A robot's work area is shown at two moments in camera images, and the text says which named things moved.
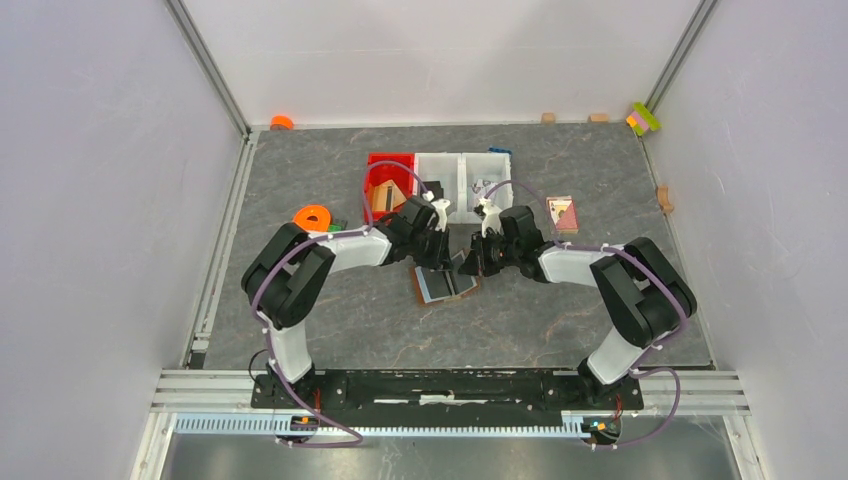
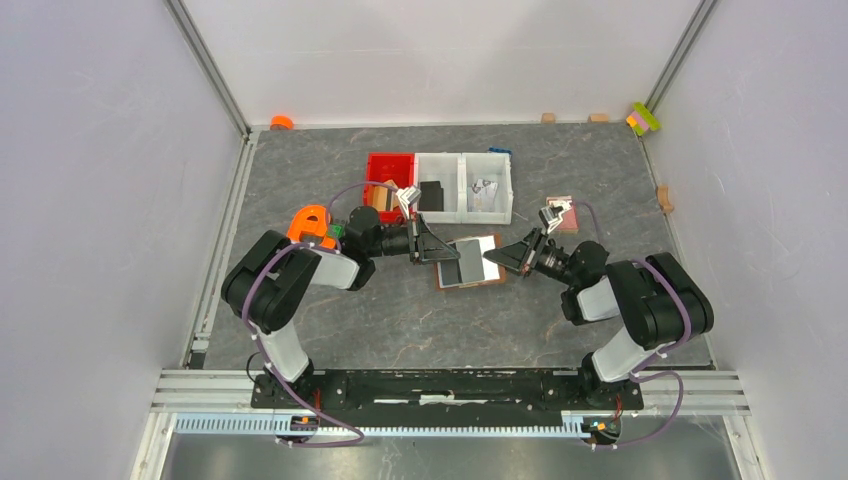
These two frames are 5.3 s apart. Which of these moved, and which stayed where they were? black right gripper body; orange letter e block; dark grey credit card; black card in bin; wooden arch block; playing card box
Moved: dark grey credit card; black right gripper body
Stayed: wooden arch block; playing card box; black card in bin; orange letter e block
